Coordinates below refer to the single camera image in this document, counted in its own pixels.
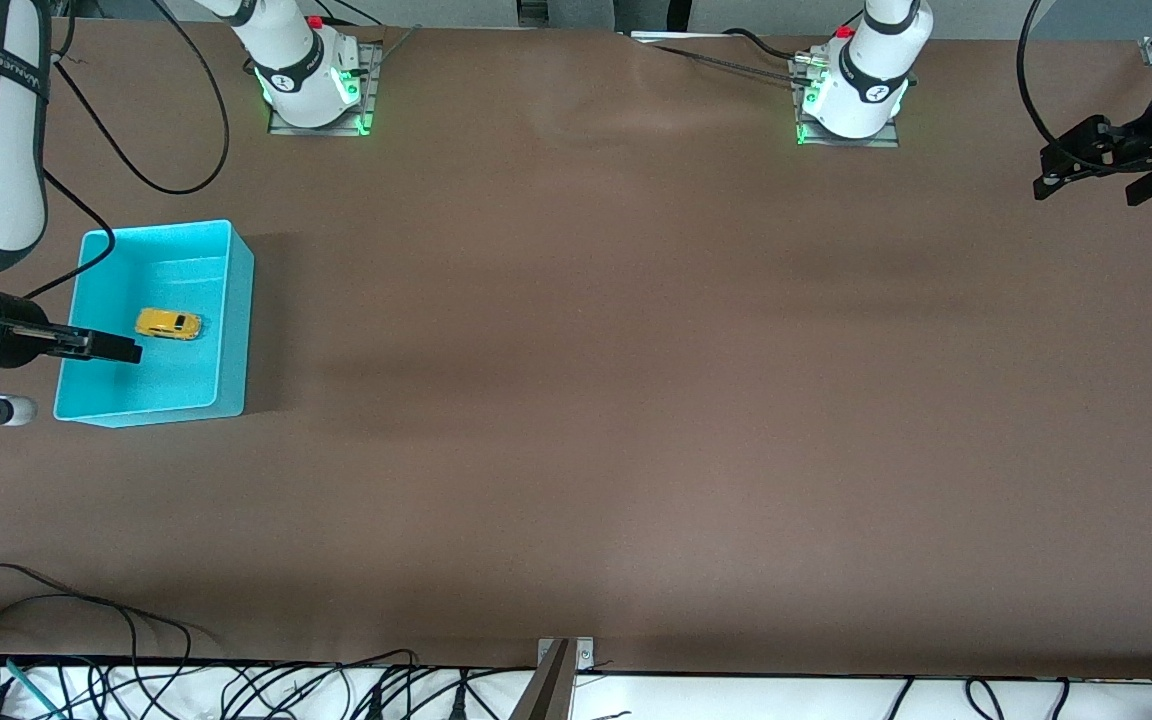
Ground yellow beetle toy car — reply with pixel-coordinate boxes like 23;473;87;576
134;308;204;343

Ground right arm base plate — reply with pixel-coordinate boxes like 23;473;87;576
268;42;383;137

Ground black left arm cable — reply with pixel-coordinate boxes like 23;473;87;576
1016;0;1082;171

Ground black cable tangle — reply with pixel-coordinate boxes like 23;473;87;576
0;650;537;720

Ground thin black base cable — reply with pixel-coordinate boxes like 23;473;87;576
321;0;387;29

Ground grey metal pole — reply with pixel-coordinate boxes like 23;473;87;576
508;640;577;720

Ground grey slanted cable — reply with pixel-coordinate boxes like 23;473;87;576
374;25;424;73

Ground teal plastic bin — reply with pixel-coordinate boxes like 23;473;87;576
53;219;256;429

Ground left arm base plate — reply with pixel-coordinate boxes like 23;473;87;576
789;55;902;149

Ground black looped table cable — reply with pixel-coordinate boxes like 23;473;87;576
0;563;195;666

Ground thin grey base cable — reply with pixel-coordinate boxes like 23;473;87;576
631;32;812;86

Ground small metal bracket plate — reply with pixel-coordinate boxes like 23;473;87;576
536;637;595;673

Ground thick black base cable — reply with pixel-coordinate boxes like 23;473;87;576
724;27;817;63

